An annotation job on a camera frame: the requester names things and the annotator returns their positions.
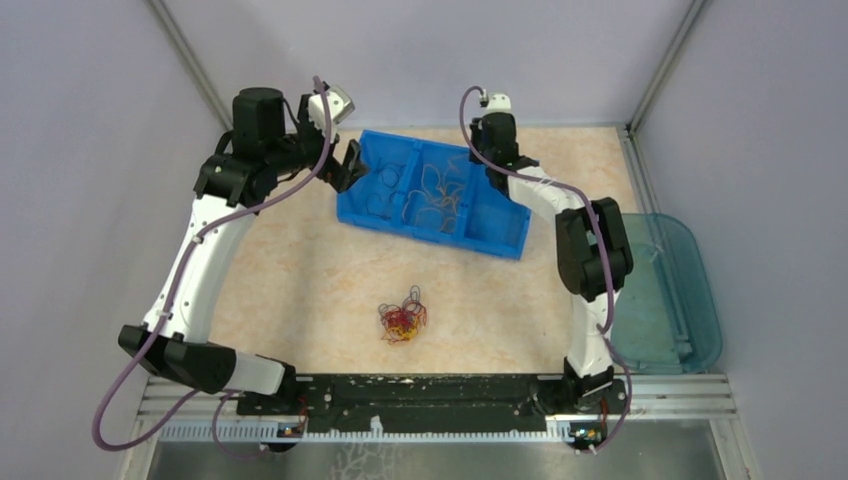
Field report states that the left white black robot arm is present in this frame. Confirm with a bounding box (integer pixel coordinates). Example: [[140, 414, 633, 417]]
[[118, 84, 368, 414]]

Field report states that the teal transparent plastic tray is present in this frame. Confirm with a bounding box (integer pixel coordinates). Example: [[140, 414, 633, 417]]
[[611, 213, 723, 375]]

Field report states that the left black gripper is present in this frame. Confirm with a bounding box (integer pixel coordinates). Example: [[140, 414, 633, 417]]
[[266, 94, 370, 192]]

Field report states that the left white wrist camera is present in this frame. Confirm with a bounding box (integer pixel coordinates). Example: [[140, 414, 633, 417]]
[[307, 85, 355, 132]]

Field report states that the aluminium frame rail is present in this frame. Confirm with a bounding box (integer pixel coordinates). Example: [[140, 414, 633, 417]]
[[136, 374, 738, 421]]

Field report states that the yellow wire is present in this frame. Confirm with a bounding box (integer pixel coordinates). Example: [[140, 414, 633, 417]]
[[404, 158, 468, 234]]

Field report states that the blue three-compartment plastic bin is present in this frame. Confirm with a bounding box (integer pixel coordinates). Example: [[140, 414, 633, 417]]
[[336, 130, 531, 260]]

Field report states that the coloured wire ball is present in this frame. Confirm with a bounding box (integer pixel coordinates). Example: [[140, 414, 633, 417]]
[[378, 285, 428, 344]]

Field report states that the left aluminium corner post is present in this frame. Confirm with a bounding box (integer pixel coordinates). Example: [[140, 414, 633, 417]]
[[143, 0, 232, 130]]

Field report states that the aluminium corner post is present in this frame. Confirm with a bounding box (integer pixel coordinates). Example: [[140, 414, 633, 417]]
[[627, 0, 712, 136], [143, 0, 232, 130]]

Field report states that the thin dark purple wire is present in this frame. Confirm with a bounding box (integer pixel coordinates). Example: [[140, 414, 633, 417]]
[[364, 162, 407, 220]]

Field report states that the right aluminium corner post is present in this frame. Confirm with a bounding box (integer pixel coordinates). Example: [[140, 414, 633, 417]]
[[627, 0, 712, 136]]

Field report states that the white toothed cable duct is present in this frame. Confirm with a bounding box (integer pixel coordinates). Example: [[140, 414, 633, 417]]
[[158, 418, 578, 444]]

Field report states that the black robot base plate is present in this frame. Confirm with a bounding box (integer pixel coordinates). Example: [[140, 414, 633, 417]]
[[236, 374, 627, 434]]

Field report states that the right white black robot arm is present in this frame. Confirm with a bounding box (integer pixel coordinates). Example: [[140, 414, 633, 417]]
[[469, 112, 634, 412]]

